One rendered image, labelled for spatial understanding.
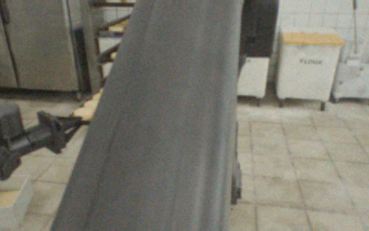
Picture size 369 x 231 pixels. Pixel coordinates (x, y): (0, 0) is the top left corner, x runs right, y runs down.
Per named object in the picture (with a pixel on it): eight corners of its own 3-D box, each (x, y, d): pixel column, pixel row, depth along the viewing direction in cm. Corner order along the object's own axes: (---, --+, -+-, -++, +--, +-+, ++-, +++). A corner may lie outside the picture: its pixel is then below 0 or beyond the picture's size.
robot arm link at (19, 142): (-5, 158, 71) (6, 168, 68) (-13, 132, 68) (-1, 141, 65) (25, 146, 76) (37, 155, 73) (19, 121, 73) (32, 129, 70)
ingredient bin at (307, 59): (274, 109, 327) (284, 36, 294) (271, 89, 383) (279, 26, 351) (329, 114, 317) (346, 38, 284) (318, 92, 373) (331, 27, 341)
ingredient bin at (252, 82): (213, 105, 335) (216, 34, 303) (218, 86, 392) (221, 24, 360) (265, 109, 327) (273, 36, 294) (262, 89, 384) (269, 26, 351)
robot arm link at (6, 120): (-34, 175, 64) (5, 180, 63) (-50, 126, 59) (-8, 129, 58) (4, 144, 75) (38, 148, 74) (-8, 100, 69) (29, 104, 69)
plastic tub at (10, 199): (18, 228, 175) (12, 206, 168) (-23, 233, 173) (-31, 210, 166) (35, 194, 202) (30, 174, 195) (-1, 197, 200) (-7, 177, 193)
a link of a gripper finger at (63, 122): (88, 113, 80) (54, 126, 74) (92, 137, 83) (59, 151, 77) (72, 106, 84) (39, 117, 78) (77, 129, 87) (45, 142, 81)
